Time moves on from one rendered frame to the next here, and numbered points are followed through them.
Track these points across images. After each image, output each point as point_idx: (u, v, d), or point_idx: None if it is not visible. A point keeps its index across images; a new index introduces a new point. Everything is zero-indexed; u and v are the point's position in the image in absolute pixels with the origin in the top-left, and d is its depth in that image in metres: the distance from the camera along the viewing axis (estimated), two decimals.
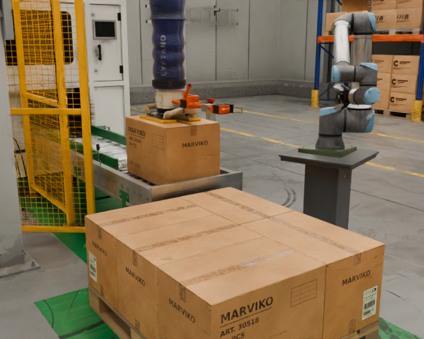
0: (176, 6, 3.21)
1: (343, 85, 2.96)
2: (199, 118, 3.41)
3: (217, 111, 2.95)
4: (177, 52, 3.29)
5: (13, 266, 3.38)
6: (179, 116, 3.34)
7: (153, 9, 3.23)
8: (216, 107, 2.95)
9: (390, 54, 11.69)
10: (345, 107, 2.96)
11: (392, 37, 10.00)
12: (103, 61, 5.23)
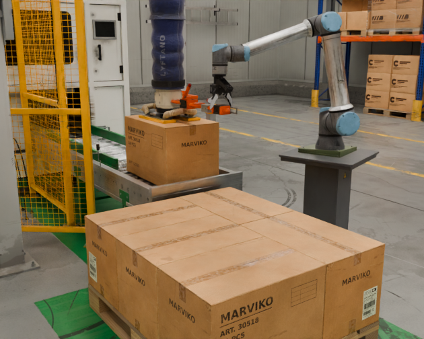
0: (175, 6, 3.21)
1: (230, 95, 3.01)
2: (198, 118, 3.42)
3: (218, 112, 2.96)
4: (176, 52, 3.30)
5: (13, 266, 3.38)
6: (179, 116, 3.35)
7: (153, 9, 3.24)
8: (217, 107, 2.96)
9: (390, 54, 11.69)
10: (213, 92, 2.93)
11: (392, 37, 10.00)
12: (103, 61, 5.23)
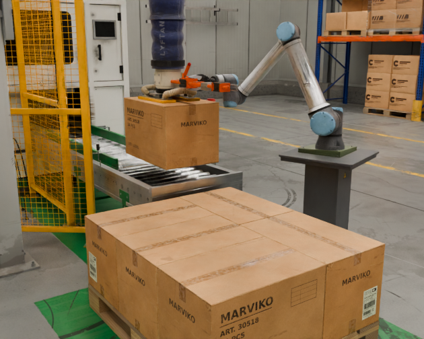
0: (175, 6, 3.21)
1: (198, 91, 3.25)
2: (198, 98, 3.39)
3: (217, 89, 2.93)
4: (175, 31, 3.27)
5: (13, 266, 3.38)
6: (178, 96, 3.31)
7: (153, 9, 3.24)
8: (216, 85, 2.93)
9: (390, 54, 11.69)
10: (200, 74, 3.24)
11: (392, 37, 10.00)
12: (103, 61, 5.23)
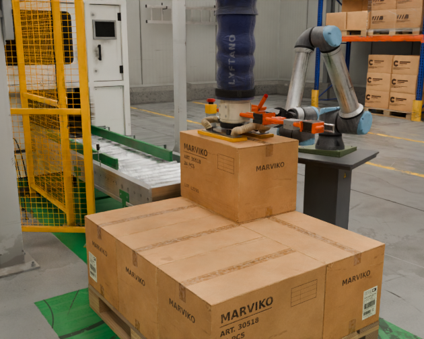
0: None
1: (275, 127, 2.71)
2: (272, 134, 2.84)
3: (309, 130, 2.38)
4: (248, 55, 2.72)
5: (13, 266, 3.38)
6: (250, 132, 2.77)
7: (221, 2, 2.66)
8: (307, 124, 2.38)
9: (390, 54, 11.69)
10: (278, 107, 2.70)
11: (392, 37, 10.00)
12: (103, 61, 5.23)
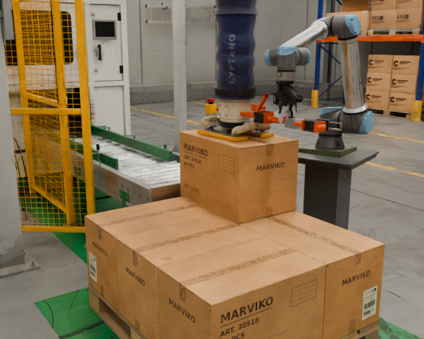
0: None
1: (295, 107, 2.57)
2: (272, 133, 2.85)
3: (311, 129, 2.39)
4: (248, 54, 2.73)
5: (13, 266, 3.38)
6: (250, 132, 2.77)
7: (221, 2, 2.66)
8: (309, 123, 2.39)
9: (390, 54, 11.69)
10: (278, 105, 2.51)
11: (392, 37, 10.00)
12: (103, 61, 5.23)
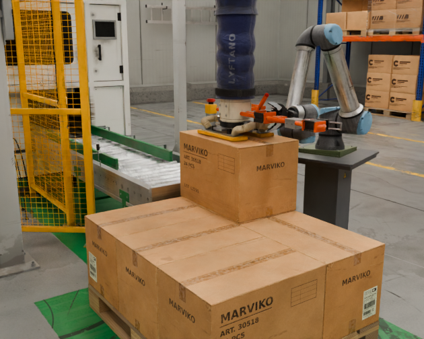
0: None
1: (278, 128, 2.72)
2: (272, 133, 2.85)
3: (311, 129, 2.39)
4: (248, 54, 2.73)
5: (13, 266, 3.38)
6: (250, 132, 2.77)
7: (221, 2, 2.66)
8: (309, 123, 2.39)
9: (390, 54, 11.69)
10: (281, 104, 2.71)
11: (392, 37, 10.00)
12: (103, 61, 5.23)
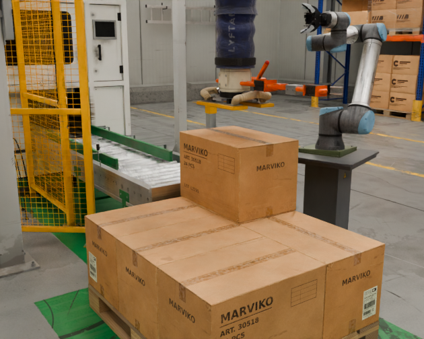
0: None
1: (311, 31, 2.73)
2: (272, 103, 2.81)
3: (312, 93, 2.34)
4: (248, 22, 2.68)
5: (13, 266, 3.38)
6: (250, 101, 2.73)
7: (220, 2, 2.66)
8: (310, 87, 2.35)
9: (390, 54, 11.69)
10: (314, 7, 2.71)
11: (392, 37, 10.00)
12: (103, 61, 5.23)
